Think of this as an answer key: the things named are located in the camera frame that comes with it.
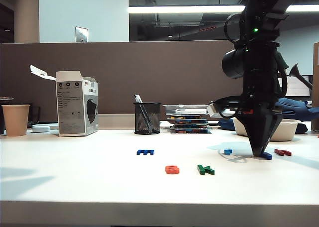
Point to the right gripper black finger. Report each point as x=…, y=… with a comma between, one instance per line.
x=259, y=132

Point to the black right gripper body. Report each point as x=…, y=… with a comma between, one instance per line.
x=261, y=105

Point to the dark blue letter y magnet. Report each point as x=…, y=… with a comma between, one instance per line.
x=267, y=156

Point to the green letter k magnet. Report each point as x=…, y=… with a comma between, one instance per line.
x=203, y=169

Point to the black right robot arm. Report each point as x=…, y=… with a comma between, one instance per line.
x=259, y=62

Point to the red letter n magnet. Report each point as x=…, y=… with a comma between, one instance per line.
x=279, y=151

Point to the light blue letter magnet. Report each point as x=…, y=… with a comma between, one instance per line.
x=227, y=151

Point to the blue letter m magnet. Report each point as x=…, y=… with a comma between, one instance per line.
x=144, y=152

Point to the white oval container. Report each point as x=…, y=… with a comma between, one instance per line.
x=286, y=132

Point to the blue foam slipper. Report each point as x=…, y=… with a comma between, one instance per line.
x=299, y=110
x=225, y=125

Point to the white computer monitor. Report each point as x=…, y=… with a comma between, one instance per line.
x=299, y=86

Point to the tall brown cardboard box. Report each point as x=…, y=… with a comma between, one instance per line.
x=316, y=87

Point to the flat white box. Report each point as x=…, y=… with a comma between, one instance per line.
x=192, y=111

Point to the stack of magnet boxes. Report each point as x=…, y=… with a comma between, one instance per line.
x=172, y=110

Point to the black mesh pen holder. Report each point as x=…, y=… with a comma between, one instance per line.
x=147, y=122

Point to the brown desk partition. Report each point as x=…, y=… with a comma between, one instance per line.
x=149, y=75

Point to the ceiling light strip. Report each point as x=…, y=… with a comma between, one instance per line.
x=187, y=9

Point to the black white pen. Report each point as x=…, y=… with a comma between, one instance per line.
x=137, y=98

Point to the white grey mask box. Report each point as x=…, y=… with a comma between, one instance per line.
x=72, y=107

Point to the white earbud case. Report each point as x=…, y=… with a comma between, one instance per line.
x=41, y=128

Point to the dark glass mug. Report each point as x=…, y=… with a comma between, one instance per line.
x=35, y=115

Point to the brown paper cup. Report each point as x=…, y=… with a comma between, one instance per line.
x=16, y=120

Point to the dark grey angled bracket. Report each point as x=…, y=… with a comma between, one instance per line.
x=295, y=71

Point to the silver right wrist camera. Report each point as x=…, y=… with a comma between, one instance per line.
x=213, y=111

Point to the metal wall plate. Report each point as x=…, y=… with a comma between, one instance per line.
x=81, y=34

